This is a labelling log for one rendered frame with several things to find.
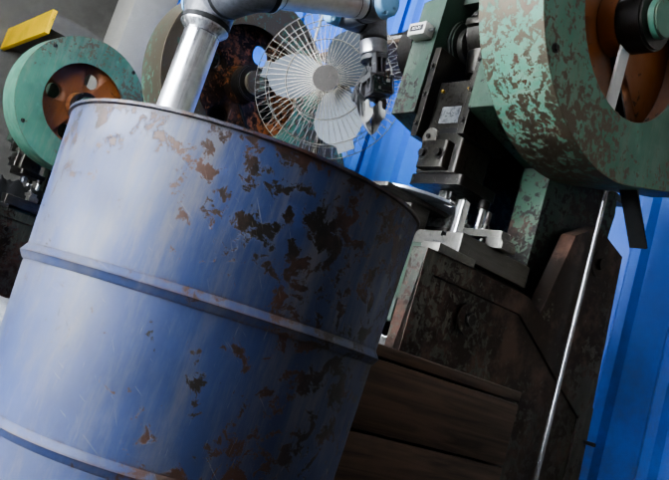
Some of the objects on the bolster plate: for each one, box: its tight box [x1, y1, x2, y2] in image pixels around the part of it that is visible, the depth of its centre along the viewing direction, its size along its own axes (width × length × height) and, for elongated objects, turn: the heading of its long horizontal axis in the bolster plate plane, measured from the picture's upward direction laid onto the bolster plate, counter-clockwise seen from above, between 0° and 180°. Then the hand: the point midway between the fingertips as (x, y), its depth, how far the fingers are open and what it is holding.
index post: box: [449, 198, 471, 232], centre depth 197 cm, size 3×3×10 cm
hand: (370, 129), depth 209 cm, fingers closed
